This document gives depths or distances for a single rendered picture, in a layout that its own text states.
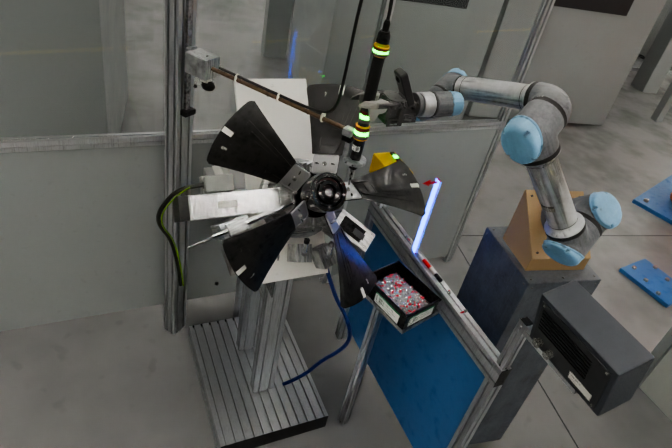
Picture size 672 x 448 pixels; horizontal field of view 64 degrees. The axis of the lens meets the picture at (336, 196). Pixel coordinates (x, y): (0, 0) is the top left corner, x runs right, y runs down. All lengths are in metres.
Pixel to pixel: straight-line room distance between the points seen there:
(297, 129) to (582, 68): 4.28
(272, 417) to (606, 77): 4.76
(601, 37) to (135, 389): 4.90
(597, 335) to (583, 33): 4.44
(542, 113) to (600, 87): 4.59
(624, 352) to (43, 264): 2.13
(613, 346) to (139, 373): 1.92
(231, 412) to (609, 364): 1.52
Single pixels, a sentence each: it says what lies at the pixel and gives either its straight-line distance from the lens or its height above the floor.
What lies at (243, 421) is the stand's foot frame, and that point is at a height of 0.08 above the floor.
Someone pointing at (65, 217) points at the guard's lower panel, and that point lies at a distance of 2.40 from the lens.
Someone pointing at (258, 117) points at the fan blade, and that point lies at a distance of 1.55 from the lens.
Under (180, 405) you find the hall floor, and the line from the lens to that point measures 2.52.
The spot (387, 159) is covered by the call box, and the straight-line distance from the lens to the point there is 2.14.
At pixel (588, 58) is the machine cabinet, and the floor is 0.74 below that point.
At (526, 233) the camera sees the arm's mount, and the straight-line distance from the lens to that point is 1.93.
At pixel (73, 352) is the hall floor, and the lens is 2.74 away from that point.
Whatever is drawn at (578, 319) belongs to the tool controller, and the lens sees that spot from 1.47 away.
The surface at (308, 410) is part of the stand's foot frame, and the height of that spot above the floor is 0.08.
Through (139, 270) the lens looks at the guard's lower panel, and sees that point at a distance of 2.63.
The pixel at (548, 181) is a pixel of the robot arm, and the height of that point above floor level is 1.42.
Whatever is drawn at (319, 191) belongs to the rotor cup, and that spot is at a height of 1.23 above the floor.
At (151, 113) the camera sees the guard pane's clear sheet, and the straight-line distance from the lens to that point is 2.18.
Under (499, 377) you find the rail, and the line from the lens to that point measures 1.80.
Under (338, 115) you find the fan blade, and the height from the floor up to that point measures 1.38.
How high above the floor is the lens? 2.10
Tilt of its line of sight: 34 degrees down
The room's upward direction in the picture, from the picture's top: 13 degrees clockwise
